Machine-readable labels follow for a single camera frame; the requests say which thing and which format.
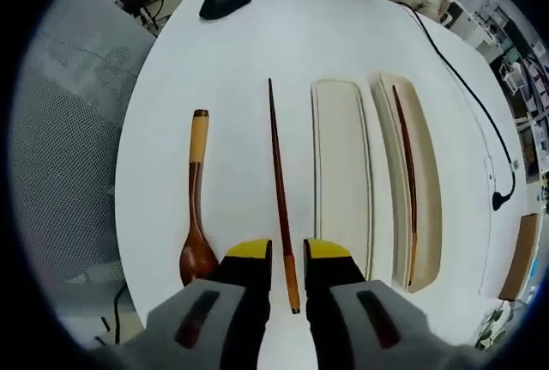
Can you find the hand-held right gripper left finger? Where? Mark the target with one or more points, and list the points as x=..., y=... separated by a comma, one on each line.
x=240, y=301

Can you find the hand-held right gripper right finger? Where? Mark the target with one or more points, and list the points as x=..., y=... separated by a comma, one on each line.
x=334, y=301

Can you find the dark wooden chopstick utensil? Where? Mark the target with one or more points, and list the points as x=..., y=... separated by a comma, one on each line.
x=409, y=164
x=281, y=198

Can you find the beige cutlery case lid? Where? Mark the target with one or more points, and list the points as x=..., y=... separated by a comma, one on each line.
x=341, y=172

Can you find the beige cutlery case base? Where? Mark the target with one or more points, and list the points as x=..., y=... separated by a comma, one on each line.
x=429, y=181

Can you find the brown wooden spoon utensil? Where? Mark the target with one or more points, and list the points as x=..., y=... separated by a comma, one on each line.
x=198, y=142

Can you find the green potted plant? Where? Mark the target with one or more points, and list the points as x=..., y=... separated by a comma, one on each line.
x=493, y=327

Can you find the brown cardboard box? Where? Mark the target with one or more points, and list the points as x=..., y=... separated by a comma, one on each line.
x=521, y=254

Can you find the white table socket panel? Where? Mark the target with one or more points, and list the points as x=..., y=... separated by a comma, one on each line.
x=488, y=170

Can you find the grey mesh office chair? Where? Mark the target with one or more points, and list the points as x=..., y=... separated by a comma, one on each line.
x=77, y=151

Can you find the black computer mouse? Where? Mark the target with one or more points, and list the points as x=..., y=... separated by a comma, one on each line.
x=225, y=4

